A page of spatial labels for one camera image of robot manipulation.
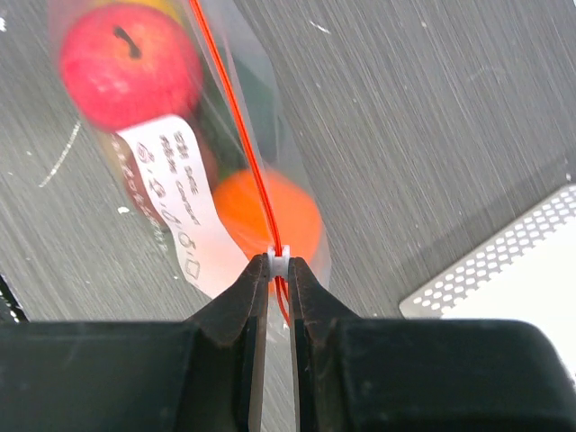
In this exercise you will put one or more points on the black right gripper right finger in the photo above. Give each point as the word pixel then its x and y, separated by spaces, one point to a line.
pixel 357 374

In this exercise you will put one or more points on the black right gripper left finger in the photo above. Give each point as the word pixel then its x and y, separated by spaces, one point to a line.
pixel 204 373

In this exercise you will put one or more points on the clear zip bag orange zipper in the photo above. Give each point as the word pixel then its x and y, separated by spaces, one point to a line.
pixel 257 207

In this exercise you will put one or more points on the dark green toy avocado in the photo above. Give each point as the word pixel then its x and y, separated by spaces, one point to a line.
pixel 259 99

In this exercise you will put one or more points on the red toy apple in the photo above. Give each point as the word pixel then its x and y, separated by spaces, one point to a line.
pixel 123 64

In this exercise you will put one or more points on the white perforated plastic basket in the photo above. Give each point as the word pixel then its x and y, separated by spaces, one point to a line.
pixel 524 272

